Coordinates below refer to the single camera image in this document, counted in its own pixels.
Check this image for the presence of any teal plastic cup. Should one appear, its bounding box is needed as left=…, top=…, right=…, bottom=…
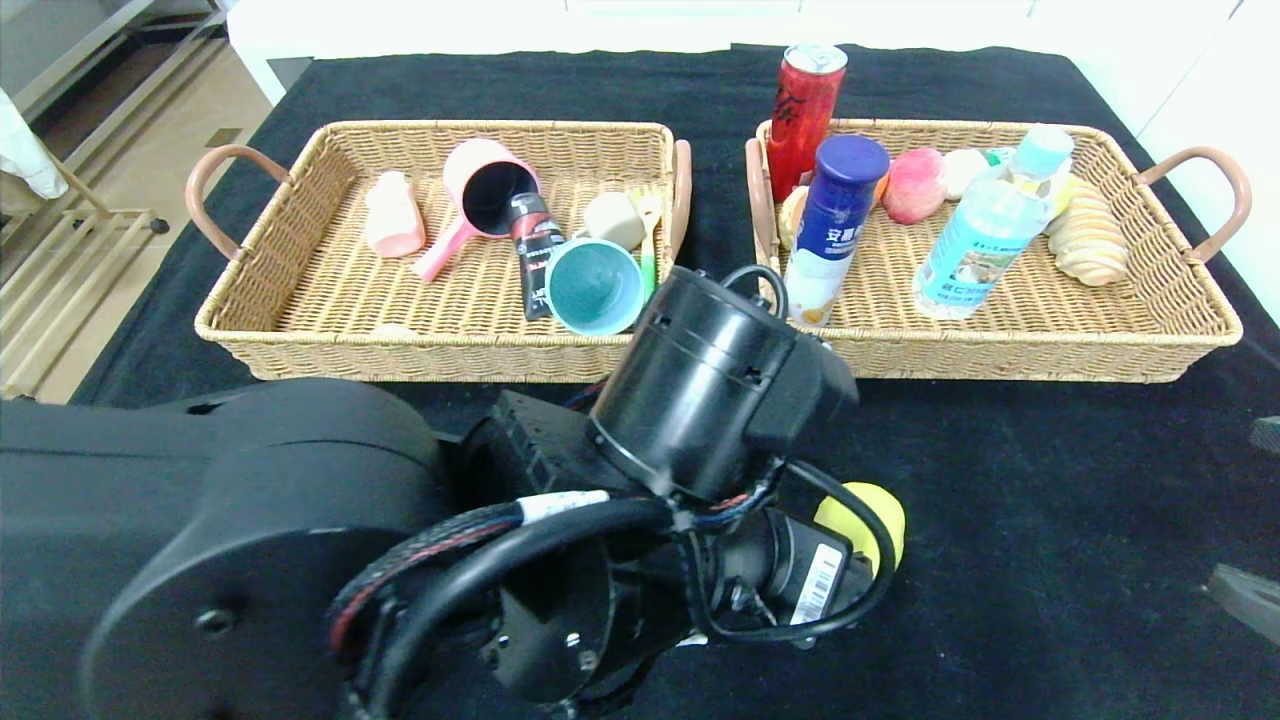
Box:
left=545, top=237, right=648, bottom=337

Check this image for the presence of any white hanging cloth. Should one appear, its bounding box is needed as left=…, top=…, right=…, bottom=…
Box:
left=0, top=90, right=66, bottom=199

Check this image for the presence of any grey shelf unit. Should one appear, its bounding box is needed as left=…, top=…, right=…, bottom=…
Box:
left=0, top=0, right=231, bottom=126

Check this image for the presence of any pink toy saucepan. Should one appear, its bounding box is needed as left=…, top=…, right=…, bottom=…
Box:
left=412, top=138, right=543, bottom=284

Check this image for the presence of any pink peach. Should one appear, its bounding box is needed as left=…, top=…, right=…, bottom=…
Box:
left=882, top=147, right=950, bottom=225

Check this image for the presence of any small pink bottle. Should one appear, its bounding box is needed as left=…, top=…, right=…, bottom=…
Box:
left=362, top=170, right=427, bottom=259

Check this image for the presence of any black braided cable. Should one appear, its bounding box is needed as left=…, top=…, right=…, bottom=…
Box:
left=325, top=490, right=611, bottom=656

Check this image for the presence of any wicker basket holding food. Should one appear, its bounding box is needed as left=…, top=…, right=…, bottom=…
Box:
left=745, top=118, right=1253, bottom=384

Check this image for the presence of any wicker basket holding kitchen toys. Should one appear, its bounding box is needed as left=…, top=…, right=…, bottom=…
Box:
left=184, top=120, right=693, bottom=384

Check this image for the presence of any red soda can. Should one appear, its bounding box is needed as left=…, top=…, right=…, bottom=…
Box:
left=766, top=43, right=849, bottom=204

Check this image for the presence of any black face wash tube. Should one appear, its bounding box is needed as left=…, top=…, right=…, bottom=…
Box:
left=508, top=192, right=569, bottom=323

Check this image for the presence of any brown round bread bun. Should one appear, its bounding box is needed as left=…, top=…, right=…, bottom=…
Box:
left=779, top=185, right=811, bottom=253

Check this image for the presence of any clear water bottle teal label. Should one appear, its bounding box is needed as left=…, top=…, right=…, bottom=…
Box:
left=912, top=125, right=1076, bottom=321

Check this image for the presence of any white desk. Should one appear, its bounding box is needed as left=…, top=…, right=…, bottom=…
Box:
left=225, top=0, right=1241, bottom=106

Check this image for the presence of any small cream mug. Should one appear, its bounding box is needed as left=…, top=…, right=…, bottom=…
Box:
left=583, top=192, right=647, bottom=251

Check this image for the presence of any wooden rack with casters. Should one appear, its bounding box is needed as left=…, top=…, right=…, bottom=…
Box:
left=0, top=150, right=166, bottom=401

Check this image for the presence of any thick black camera cable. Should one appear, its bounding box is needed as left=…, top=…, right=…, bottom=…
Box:
left=345, top=497, right=681, bottom=720

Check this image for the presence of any striped cream croissant bread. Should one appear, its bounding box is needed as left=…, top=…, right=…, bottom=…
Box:
left=1045, top=180, right=1131, bottom=288

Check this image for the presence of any yellow lemon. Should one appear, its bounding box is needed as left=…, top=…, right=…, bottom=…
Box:
left=812, top=482, right=907, bottom=579

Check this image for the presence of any white bottle with blue cap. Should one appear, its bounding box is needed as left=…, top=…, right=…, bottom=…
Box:
left=782, top=134, right=891, bottom=328

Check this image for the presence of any small white toy food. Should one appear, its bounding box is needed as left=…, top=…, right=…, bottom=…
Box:
left=943, top=148, right=1013, bottom=201

